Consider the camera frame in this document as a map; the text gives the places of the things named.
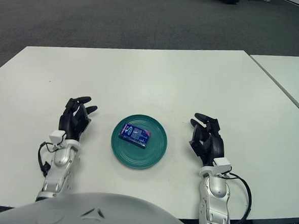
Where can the grey robot torso shell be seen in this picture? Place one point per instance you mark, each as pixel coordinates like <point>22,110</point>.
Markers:
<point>82,214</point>

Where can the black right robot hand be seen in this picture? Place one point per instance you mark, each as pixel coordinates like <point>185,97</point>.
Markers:
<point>212,143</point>

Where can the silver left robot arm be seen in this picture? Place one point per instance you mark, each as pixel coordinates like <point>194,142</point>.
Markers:
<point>58,167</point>

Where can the adjacent white table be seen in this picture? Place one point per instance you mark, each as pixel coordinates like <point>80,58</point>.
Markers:
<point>291,73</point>

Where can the blue gum pack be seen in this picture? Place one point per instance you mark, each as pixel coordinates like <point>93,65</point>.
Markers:
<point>135,135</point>

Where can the teal round plate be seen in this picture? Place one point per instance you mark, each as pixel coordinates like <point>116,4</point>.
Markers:
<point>152,152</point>

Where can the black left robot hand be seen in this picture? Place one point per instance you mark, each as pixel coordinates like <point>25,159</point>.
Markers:
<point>72,122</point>

